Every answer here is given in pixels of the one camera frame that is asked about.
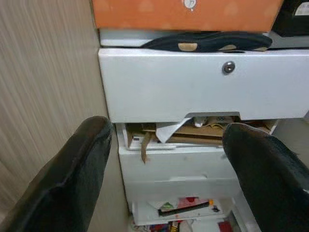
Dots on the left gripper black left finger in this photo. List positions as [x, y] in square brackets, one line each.
[62, 183]

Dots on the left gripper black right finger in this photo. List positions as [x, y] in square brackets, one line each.
[272, 183]

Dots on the brown cardboard pieces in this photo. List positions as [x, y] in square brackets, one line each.
[193, 137]

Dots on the folded white paper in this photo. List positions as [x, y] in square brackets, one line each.
[166, 133]

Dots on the silver drawer lock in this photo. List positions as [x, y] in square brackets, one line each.
[228, 67]

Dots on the white drawer cabinet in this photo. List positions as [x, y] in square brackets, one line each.
[169, 96]

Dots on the black slipper with tan spots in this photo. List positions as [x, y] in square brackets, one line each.
[217, 42]

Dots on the black case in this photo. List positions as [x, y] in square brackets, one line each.
[292, 24]

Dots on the orange cardboard box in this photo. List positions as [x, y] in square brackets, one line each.
[169, 17]

